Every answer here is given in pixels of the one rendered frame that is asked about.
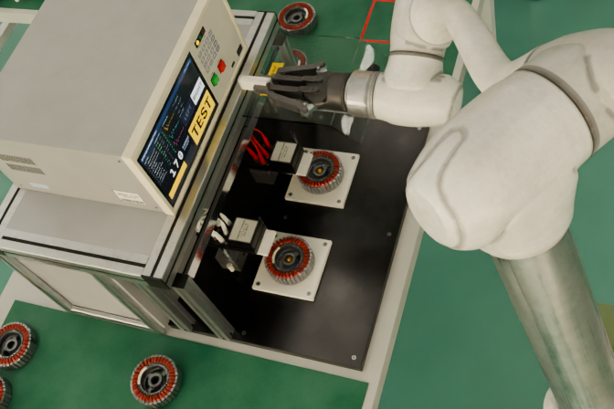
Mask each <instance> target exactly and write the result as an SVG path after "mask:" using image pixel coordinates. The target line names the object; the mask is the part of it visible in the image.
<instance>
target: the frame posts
mask: <svg viewBox="0 0 614 409"><path fill-rule="evenodd" d="M134 284H135V285H136V286H137V287H138V288H139V289H140V290H141V291H142V292H143V293H144V294H145V295H146V296H147V297H148V298H149V299H150V300H151V301H152V302H153V303H154V304H155V305H156V306H157V307H158V308H159V309H160V310H161V311H162V312H163V313H164V314H165V315H166V316H167V317H168V318H169V319H170V320H171V321H172V322H173V323H174V324H175V325H176V326H177V327H178V328H179V329H180V330H185V329H186V330H187V331H192V329H193V327H192V326H191V324H195V322H196V320H195V319H194V318H193V316H192V315H191V314H190V313H189V312H188V311H187V310H186V309H185V308H184V307H183V306H182V305H181V304H180V303H179V302H178V301H177V299H176V298H175V297H174V296H173V295H172V294H171V293H170V292H169V291H168V290H167V289H163V288H156V287H151V286H147V285H143V284H138V283H134ZM172 288H173V289H174V290H175V292H176V293H177V294H178V295H179V296H180V297H181V298H182V299H183V300H184V301H185V303H186V304H187V305H188V306H189V307H190V308H191V309H192V310H193V311H194V312H195V313H196V314H197V316H198V317H199V318H200V319H201V320H202V321H203V322H204V323H205V324H206V325H207V326H208V328H209V329H211V330H212V331H213V332H214V333H215V334H216V335H217V336H218V337H219V339H223V338H225V340H227V341H230V340H231V337H232V336H231V335H230V334H229V333H230V332H232V333H233V332H234V328H233V326H232V325H231V324H230V323H229V322H228V320H227V319H226V318H225V317H224V316H223V315H222V313H221V312H220V311H219V310H218V309H217V308H216V306H215V305H214V304H213V303H212V302H211V301H210V299H209V298H208V297H207V296H206V295H205V293H204V292H203V291H202V290H201V289H200V288H199V286H198V285H197V284H196V283H195V282H194V280H193V279H191V278H190V277H189V275H187V274H183V273H178V272H177V273H176V276H175V279H174V282H173V284H172Z"/></svg>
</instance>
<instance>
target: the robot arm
mask: <svg viewBox="0 0 614 409"><path fill-rule="evenodd" d="M452 40H453V41H454V43H455V45H456V47H457V49H458V50H459V52H460V56H461V58H462V60H463V62H464V64H465V66H466V68H467V70H468V71H469V73H470V75H471V78H472V79H473V81H474V83H475V84H476V86H477V87H478V89H479V90H480V91H481V92H482V93H481V94H480V95H478V96H477V97H476V98H475V99H473V100H472V101H471V102H469V103H468V104H467V105H466V106H465V107H463V108H462V109H461V105H462V99H463V86H462V85H461V84H460V83H459V81H458V80H456V79H455V78H454V77H452V76H451V75H447V74H443V61H444V56H445V51H446V48H447V47H449V46H450V44H451V42H452ZM238 84H239V86H240V87H241V89H247V90H254V92H255V93H257V94H266V95H267V96H268V98H269V100H270V103H271V104H273V105H276V106H279V107H282V108H284V109H287V110H292V111H295V112H297V113H300V114H301V115H302V116H303V117H304V118H305V119H309V118H310V117H311V114H310V113H312V112H313V111H314V110H320V109H329V110H336V111H344V112H348V113H349V114H350V115H351V116H353V117H361V118H370V119H373V120H374V119H378V120H382V121H387V122H389V123H391V124H395V125H399V126H407V127H439V126H442V127H441V128H440V129H439V130H438V131H437V132H436V133H435V134H434V135H433V136H432V138H431V139H430V140H429V141H428V142H427V144H426V145H425V147H424V148H423V149H422V151H421V152H420V154H419V156H418V158H417V159H416V160H415V162H414V164H413V166H412V168H411V170H410V172H409V174H408V178H407V187H406V196H407V200H408V206H409V208H410V210H411V212H412V214H413V216H415V218H416V220H417V221H418V223H419V224H420V226H421V227H422V228H423V229H424V230H425V231H426V232H427V233H428V234H429V235H430V236H431V237H432V238H433V239H434V240H435V241H437V242H438V243H440V244H442V245H443V246H447V247H449V248H452V249H455V250H475V249H480V250H482V251H484V252H486V253H488V254H490V255H491V256H492V260H493V262H494V265H495V266H496V268H497V270H498V273H499V275H500V277H501V279H502V282H503V284H504V286H505V289H506V291H507V293H508V295H509V298H510V300H511V302H512V304H513V307H514V309H515V312H516V314H517V316H518V318H519V321H521V323H522V324H523V327H524V330H525V332H526V335H527V337H528V339H529V341H530V343H531V345H532V347H533V349H534V352H535V355H536V358H537V360H538V361H539V363H540V366H541V368H542V370H543V372H544V375H545V378H546V380H547V382H548V384H549V386H550V387H549V389H548V390H547V392H546V395H545V399H544V409H614V353H613V350H612V348H611V345H610V342H609V337H608V334H607V332H606V330H605V327H604V324H603V321H602V318H601V316H600V313H599V310H598V305H597V303H596V301H595V298H594V295H593V292H592V289H591V287H590V284H589V281H588V277H587V274H586V271H585V269H584V266H583V263H582V260H581V257H580V255H579V253H578V250H577V245H576V242H575V239H574V237H573V234H572V231H571V228H570V226H569V225H570V223H571V221H572V218H573V214H574V202H575V196H576V190H577V180H578V171H577V169H578V168H579V167H580V166H581V165H582V164H583V163H584V162H585V161H586V160H587V159H588V158H589V157H590V156H592V155H593V154H594V153H595V152H596V151H597V150H599V149H600V148H601V147H602V146H603V145H605V144H606V143H607V142H608V141H609V140H611V139H612V138H613V137H614V28H599V29H592V30H587V31H581V32H576V33H573V34H569V35H565V36H562V37H560V38H557V39H555V40H553V41H551V42H548V43H546V44H543V45H541V46H539V47H536V48H535V49H533V50H531V51H530V52H528V53H527V54H525V55H523V56H521V57H519V58H518V59H516V60H514V61H511V60H510V59H509V58H508V57H507V56H506V55H505V54H504V52H503V50H502V49H501V47H500V46H499V44H498V43H497V41H496V40H495V38H494V37H493V35H492V33H491V32H490V30H489V29H488V27H487V26H486V25H485V24H484V22H483V21H482V19H481V17H480V16H479V14H478V13H477V12H476V10H475V9H474V8H473V7H472V5H471V4H469V3H468V2H467V1H466V0H396V2H395V5H394V11H393V16H392V23H391V31H390V53H389V59H388V62H387V65H386V69H385V72H380V71H366V70H355V71H354V72H353V73H352V74H351V73H344V72H334V73H332V72H330V71H327V67H326V65H325V62H324V61H323V60H322V61H319V62H317V63H314V64H309V65H300V66H291V67H283V68H278V69H277V72H276V73H275V74H273V75H262V74H260V75H258V76H257V77H254V76H244V75H239V77H238ZM293 99H297V100H302V101H308V102H309V103H310V104H307V103H305V102H304V103H301V102H300V101H297V100H293Z"/></svg>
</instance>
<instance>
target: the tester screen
mask: <svg viewBox="0 0 614 409"><path fill-rule="evenodd" d="M199 77H200V75H199V73H198V71H197V70H196V67H195V65H194V63H193V62H192V60H191V58H189V59H188V61H187V63H186V65H185V68H184V70H183V72H182V74H181V77H180V79H179V80H178V82H177V84H176V86H175V89H174V91H173V93H172V96H171V98H170V99H169V101H168V103H167V105H166V107H165V109H164V112H163V115H162V117H161V119H160V120H159V122H158V124H157V126H156V128H155V130H154V132H153V136H152V138H151V140H150V141H149V143H148V145H147V147H146V149H145V151H144V154H143V157H142V159H141V160H140V162H141V163H142V165H143V166H144V167H145V169H146V170H147V171H148V173H149V174H150V175H151V176H152V177H153V179H154V180H155V181H156V182H157V184H158V185H159V186H160V188H161V189H162V190H163V192H164V193H165V195H166V196H167V197H168V198H169V200H170V201H171V202H172V204H173V203H174V201H175V198H176V196H177V193H178V191H179V189H180V187H181V184H182V182H183V180H184V179H185V175H186V173H187V170H188V168H189V166H190V164H191V162H192V160H193V158H194V156H195V153H196V150H197V147H198V145H199V143H200V142H201V139H202V137H203V135H204V132H205V130H206V127H207V125H208V123H209V121H210V119H211V116H212V114H213V112H214V109H215V107H216V105H217V104H216V103H215V107H214V109H213V110H212V113H211V115H210V117H209V119H208V122H207V124H206V127H205V129H204V131H203V133H202V135H201V138H200V140H199V142H198V145H196V143H195V141H194V140H193V138H192V136H191V135H190V133H189V132H188V130H189V128H190V126H191V123H192V121H193V119H194V117H195V116H196V112H197V110H198V108H199V105H200V103H201V101H202V99H203V98H204V95H205V93H206V90H207V91H208V89H207V87H206V85H205V83H204V81H203V80H202V79H201V80H202V82H203V83H204V85H205V86H204V89H203V91H202V93H201V95H200V97H199V100H198V102H197V104H196V106H195V109H194V111H193V113H192V115H191V117H190V120H189V122H188V123H187V125H186V126H185V125H184V124H183V122H182V120H181V119H180V118H181V116H182V113H183V111H184V109H185V106H186V104H187V102H188V100H189V98H190V96H191V94H192V92H193V89H194V87H195V85H196V83H197V81H198V78H199ZM200 78H201V77H200ZM208 92H209V91H208ZM191 144H192V145H193V147H194V148H195V149H194V151H193V153H192V155H191V158H190V160H189V162H188V164H187V166H186V168H185V172H184V174H183V176H182V178H181V181H180V183H179V185H178V186H177V189H176V191H175V194H174V197H173V199H172V198H171V197H170V195H169V194H170V192H171V190H172V188H173V185H174V183H175V180H176V177H177V175H178V174H179V172H180V169H181V167H182V165H183V163H184V160H185V157H186V156H187V153H188V151H189V149H190V147H191ZM180 148H181V150H182V151H183V153H184V154H185V156H184V158H183V160H182V162H181V164H180V166H179V168H178V171H177V173H176V175H175V178H174V180H173V179H172V177H171V176H170V174H169V172H170V169H171V167H172V165H173V163H174V161H175V157H176V155H177V154H178V152H179V149H180Z"/></svg>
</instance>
